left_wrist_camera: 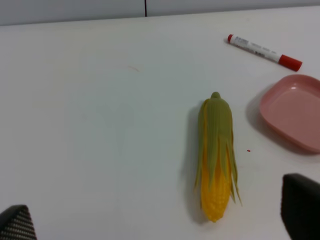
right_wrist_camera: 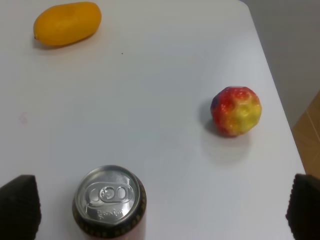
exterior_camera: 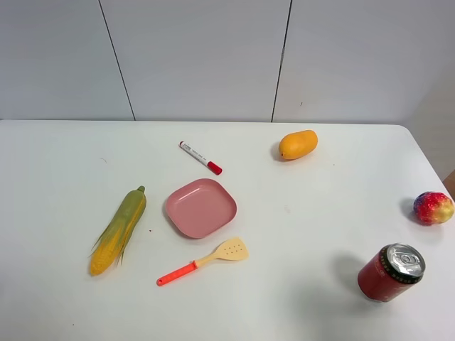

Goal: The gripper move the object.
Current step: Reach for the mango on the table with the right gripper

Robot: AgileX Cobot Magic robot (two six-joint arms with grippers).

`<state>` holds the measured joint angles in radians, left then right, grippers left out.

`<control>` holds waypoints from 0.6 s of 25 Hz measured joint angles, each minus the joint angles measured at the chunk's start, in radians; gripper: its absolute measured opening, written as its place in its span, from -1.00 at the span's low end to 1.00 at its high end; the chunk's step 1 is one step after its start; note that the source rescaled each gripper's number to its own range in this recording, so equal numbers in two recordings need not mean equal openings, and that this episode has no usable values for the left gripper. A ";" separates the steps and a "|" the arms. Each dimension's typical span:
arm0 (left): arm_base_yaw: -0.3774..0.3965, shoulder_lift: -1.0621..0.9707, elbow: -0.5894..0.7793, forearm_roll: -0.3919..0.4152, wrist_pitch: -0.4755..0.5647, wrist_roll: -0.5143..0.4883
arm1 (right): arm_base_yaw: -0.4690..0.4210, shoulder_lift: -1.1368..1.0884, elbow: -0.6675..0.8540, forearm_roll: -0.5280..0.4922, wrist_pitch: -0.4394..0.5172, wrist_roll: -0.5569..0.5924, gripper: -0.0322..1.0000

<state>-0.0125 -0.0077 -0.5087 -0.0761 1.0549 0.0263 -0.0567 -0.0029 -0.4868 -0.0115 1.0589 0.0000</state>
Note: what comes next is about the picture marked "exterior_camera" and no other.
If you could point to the orange yellow mango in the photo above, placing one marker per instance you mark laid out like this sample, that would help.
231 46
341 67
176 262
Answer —
298 144

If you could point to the red capped white marker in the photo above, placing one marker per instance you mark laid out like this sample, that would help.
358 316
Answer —
214 168

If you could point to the pink square plate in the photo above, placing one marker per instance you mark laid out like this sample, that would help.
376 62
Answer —
200 208

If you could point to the yellow corn cob green husk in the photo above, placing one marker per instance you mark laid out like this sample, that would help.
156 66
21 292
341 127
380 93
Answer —
111 244

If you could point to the red soda can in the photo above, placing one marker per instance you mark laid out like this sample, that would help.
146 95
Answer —
392 271

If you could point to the red yellow apple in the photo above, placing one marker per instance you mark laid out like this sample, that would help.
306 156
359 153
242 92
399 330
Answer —
433 208

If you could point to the beige spatula red handle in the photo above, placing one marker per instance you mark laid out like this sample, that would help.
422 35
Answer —
230 250

